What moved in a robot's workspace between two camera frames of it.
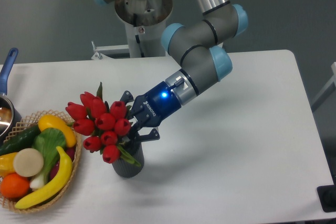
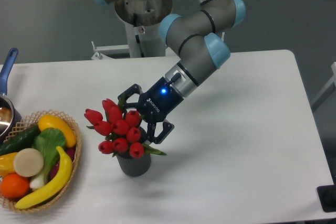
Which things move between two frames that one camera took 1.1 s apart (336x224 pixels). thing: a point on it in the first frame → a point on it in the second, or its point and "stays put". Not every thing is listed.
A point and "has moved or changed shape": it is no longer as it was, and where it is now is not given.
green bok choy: (50, 141) stays put
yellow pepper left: (7, 166) stays put
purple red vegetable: (71, 152) stays put
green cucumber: (22, 140) stays put
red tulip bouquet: (105, 125) has moved or changed shape
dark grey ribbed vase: (127, 170) has moved or changed shape
